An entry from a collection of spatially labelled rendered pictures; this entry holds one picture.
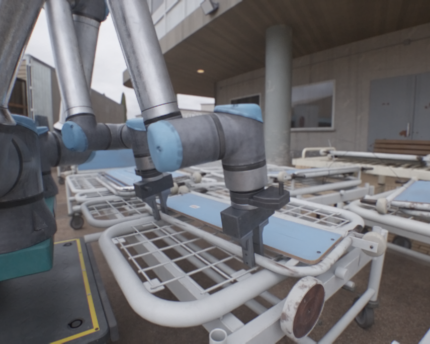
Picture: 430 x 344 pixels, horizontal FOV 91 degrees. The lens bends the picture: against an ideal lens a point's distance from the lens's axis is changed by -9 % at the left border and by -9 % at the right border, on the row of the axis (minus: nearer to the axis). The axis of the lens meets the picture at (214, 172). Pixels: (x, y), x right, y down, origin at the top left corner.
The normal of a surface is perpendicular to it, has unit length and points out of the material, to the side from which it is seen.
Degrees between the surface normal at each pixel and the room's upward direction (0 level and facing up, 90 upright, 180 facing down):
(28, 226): 70
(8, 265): 90
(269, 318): 0
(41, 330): 0
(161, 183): 90
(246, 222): 90
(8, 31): 107
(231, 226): 101
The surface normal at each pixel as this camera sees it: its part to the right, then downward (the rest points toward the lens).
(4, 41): 0.92, 0.32
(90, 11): 0.65, 0.36
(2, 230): 0.57, -0.23
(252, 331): 0.00, -0.99
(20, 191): 0.91, 0.06
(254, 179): 0.28, 0.24
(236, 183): -0.53, 0.31
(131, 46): -0.19, 0.29
